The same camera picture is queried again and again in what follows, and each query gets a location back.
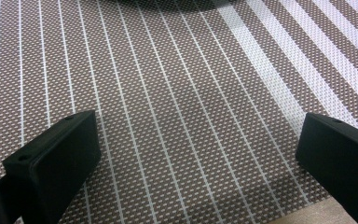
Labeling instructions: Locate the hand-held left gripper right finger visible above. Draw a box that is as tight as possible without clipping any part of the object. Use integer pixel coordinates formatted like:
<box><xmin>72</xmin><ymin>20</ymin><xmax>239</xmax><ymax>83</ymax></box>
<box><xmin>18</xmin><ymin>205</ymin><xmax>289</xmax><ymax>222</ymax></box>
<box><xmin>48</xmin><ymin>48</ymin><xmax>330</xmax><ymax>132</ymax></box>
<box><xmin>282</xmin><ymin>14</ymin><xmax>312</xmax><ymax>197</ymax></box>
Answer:
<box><xmin>295</xmin><ymin>112</ymin><xmax>358</xmax><ymax>224</ymax></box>

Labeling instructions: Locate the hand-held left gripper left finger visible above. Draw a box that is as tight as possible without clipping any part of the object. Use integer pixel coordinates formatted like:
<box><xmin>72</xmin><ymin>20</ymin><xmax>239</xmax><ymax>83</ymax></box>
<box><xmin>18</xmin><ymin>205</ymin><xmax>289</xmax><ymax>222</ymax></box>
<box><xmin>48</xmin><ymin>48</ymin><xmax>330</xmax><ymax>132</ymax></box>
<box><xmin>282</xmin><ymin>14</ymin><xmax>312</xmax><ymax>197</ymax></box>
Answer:
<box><xmin>1</xmin><ymin>109</ymin><xmax>103</xmax><ymax>224</ymax></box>

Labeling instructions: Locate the brown striped woven mat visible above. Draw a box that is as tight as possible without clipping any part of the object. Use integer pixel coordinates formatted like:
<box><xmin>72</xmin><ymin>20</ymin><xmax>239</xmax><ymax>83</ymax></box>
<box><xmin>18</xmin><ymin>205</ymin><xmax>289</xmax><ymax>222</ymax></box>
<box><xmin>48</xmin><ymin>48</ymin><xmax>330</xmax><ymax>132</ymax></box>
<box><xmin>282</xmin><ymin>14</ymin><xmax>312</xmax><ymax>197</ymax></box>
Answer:
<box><xmin>0</xmin><ymin>0</ymin><xmax>358</xmax><ymax>224</ymax></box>

